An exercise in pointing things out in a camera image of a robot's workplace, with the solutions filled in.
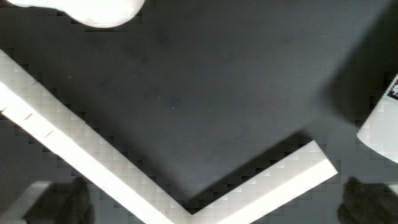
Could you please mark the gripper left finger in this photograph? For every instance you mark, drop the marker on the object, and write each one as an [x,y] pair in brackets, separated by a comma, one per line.
[53,203]

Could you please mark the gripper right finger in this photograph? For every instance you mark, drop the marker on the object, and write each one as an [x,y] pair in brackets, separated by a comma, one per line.
[370,203]

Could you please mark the white lamp bulb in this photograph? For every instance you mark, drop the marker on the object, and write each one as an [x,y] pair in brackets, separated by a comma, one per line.
[98,13]

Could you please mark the white lamp shade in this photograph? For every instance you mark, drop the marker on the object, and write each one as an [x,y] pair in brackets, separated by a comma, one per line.
[379,131]

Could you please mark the white table fence frame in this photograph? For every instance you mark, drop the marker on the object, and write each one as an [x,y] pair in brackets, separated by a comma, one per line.
[36,111]

